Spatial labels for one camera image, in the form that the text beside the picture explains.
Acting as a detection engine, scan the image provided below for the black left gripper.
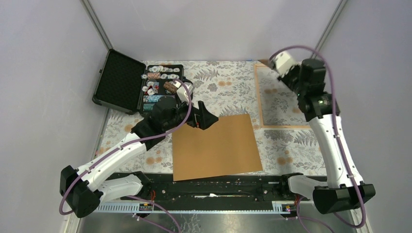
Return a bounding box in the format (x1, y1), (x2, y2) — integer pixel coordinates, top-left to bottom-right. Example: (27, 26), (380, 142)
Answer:
(164, 96), (219, 132)

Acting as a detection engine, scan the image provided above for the brown cardboard backing board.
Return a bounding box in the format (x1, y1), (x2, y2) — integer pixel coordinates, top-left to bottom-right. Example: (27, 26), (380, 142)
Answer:
(172, 114), (263, 181)

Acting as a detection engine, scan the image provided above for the light wooden picture frame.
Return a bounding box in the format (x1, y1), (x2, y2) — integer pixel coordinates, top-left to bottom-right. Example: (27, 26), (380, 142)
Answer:
(254, 63), (310, 129)

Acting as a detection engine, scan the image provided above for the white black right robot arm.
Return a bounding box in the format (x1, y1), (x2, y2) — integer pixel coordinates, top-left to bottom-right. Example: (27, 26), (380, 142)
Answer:
(277, 58), (376, 214)

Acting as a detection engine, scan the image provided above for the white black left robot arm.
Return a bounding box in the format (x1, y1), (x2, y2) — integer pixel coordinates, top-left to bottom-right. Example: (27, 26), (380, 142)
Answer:
(59, 97), (219, 218)

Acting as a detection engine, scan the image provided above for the floral patterned table mat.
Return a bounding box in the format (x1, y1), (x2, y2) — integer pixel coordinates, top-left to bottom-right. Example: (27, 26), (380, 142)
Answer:
(94, 61), (326, 176)

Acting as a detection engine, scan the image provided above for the black poker chip case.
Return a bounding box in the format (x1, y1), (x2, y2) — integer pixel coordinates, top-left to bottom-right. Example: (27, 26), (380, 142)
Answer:
(92, 49), (188, 116)

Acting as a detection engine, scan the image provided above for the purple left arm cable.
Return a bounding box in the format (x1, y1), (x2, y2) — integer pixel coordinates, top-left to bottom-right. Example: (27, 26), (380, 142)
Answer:
(58, 79), (193, 233)

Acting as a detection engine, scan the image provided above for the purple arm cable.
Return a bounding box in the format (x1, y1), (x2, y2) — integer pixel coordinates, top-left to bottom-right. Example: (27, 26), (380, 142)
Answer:
(58, 79), (193, 233)
(269, 45), (367, 233)

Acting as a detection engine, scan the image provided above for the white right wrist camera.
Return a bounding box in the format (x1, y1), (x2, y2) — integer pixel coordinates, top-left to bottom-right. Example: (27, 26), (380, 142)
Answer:
(269, 51), (298, 78)

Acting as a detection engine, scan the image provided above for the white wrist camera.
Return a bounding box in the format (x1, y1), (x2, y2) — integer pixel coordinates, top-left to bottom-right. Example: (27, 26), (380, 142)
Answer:
(269, 51), (298, 78)
(176, 82), (194, 103)

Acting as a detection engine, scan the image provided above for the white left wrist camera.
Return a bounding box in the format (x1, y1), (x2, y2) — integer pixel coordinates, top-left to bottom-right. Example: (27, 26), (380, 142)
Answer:
(176, 82), (194, 103)

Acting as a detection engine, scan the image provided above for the right corner aluminium post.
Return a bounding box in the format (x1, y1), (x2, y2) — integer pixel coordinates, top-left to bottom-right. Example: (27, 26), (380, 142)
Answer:
(314, 0), (349, 54)

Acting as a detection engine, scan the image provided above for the corner aluminium post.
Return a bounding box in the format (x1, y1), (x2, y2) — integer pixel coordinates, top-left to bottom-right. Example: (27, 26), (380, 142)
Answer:
(80, 0), (113, 50)
(314, 0), (349, 54)

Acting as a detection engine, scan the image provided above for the left corner aluminium post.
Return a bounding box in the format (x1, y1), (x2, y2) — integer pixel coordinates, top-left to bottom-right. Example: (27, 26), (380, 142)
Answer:
(80, 0), (113, 50)

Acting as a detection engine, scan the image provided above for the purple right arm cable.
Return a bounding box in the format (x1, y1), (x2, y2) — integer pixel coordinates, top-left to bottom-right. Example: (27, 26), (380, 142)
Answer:
(269, 45), (367, 233)

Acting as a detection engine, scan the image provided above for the aluminium rail front structure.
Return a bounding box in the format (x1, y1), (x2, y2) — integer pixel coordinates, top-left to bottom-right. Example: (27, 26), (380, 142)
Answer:
(66, 194), (370, 233)

